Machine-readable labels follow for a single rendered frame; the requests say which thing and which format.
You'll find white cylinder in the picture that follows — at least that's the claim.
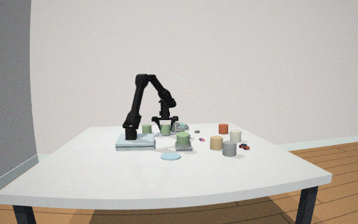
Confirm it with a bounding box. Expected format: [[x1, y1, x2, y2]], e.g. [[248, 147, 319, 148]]
[[230, 130, 242, 142]]

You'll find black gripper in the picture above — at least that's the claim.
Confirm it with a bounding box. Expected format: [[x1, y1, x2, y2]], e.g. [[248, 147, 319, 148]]
[[151, 109, 178, 130]]

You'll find orange cylinder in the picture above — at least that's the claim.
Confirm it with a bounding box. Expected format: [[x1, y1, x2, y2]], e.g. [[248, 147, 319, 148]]
[[219, 124, 228, 134]]

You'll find small red toy car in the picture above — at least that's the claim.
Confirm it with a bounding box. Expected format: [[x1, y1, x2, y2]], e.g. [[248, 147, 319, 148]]
[[239, 144, 250, 150]]

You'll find tan cylinder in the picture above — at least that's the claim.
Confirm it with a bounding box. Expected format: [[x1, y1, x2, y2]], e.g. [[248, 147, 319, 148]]
[[210, 136, 223, 151]]

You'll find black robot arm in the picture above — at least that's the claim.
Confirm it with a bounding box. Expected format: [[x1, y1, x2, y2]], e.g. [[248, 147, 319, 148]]
[[122, 73, 177, 140]]

